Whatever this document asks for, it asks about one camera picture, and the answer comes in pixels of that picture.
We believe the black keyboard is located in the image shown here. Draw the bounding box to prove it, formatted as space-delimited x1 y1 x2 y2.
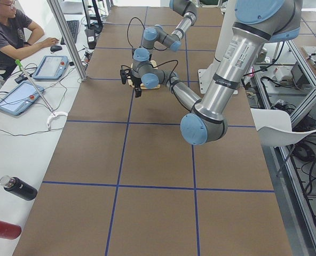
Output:
66 20 80 43

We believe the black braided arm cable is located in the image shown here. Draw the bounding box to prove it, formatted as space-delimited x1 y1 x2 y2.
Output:
127 17 148 53
120 60 191 107

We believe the near blue teach pendant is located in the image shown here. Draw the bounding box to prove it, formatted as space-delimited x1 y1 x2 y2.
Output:
0 81 44 116

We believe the cream long-sleeve graphic shirt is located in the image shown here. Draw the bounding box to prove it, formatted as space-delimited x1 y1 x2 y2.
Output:
127 60 160 90

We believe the blue teach pendant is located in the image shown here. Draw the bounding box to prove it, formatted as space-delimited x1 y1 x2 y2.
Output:
32 55 69 81
0 81 44 116

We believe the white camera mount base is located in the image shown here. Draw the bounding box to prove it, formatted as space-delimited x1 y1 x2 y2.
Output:
198 0 236 94

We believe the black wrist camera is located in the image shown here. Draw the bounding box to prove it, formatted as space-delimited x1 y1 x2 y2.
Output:
120 68 132 85

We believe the black computer mouse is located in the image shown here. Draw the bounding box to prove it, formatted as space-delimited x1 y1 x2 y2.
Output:
50 45 62 52

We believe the aluminium frame post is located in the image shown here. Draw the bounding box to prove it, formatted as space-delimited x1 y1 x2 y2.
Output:
47 0 87 81

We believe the white plastic chair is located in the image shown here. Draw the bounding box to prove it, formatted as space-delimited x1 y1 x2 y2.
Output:
250 108 316 176

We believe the robot arm grey silver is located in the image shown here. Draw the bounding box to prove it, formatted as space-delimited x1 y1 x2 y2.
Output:
140 1 198 57
128 1 303 145

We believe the red bottle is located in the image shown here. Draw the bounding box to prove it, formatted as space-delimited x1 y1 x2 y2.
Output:
0 221 22 240

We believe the reacher grabber stick green handle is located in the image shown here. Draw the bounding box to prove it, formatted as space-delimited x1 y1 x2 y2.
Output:
15 59 68 131

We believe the far blue teach pendant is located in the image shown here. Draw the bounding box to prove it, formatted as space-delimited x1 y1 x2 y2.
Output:
32 55 69 81

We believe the seated man in grey shirt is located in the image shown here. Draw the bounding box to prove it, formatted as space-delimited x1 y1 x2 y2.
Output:
0 1 59 79

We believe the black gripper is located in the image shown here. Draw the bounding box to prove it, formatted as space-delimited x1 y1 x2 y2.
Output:
131 75 142 98

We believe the black water bottle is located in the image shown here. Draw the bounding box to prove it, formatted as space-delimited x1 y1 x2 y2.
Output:
0 175 37 201

